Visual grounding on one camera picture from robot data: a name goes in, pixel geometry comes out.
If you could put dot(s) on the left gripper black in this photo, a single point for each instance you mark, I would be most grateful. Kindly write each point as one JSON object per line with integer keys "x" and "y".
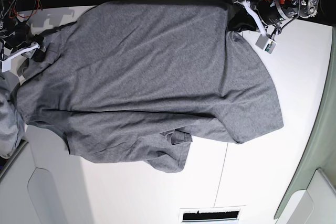
{"x": 258, "y": 16}

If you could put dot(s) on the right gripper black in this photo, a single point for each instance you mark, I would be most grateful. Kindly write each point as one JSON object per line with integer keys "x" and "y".
{"x": 18, "y": 39}

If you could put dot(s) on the grey t-shirt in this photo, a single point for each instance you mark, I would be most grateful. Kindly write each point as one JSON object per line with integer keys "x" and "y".
{"x": 136, "y": 81}

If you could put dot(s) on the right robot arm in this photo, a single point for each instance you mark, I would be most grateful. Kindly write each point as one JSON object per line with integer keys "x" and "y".
{"x": 11, "y": 17}

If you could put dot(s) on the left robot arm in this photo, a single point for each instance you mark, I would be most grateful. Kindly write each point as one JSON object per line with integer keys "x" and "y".
{"x": 309, "y": 9}

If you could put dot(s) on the grey clothes pile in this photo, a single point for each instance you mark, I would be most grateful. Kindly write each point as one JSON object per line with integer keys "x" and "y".
{"x": 12, "y": 124}

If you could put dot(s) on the white bin left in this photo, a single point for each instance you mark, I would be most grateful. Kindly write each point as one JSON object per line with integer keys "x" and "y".
{"x": 28, "y": 193}

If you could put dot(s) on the white bin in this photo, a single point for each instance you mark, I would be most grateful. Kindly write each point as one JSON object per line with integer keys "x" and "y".
{"x": 28, "y": 193}
{"x": 314, "y": 205}

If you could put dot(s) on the white bin right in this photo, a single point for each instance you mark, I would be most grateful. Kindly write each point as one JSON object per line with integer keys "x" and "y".
{"x": 314, "y": 205}

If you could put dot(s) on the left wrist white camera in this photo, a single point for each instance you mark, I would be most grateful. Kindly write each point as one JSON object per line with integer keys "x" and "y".
{"x": 266, "y": 43}

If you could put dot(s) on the wrist white camera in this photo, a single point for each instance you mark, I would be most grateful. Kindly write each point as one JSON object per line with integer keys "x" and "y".
{"x": 6, "y": 65}
{"x": 266, "y": 43}

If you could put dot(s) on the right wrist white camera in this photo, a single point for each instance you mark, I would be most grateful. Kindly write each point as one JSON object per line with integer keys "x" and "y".
{"x": 6, "y": 65}

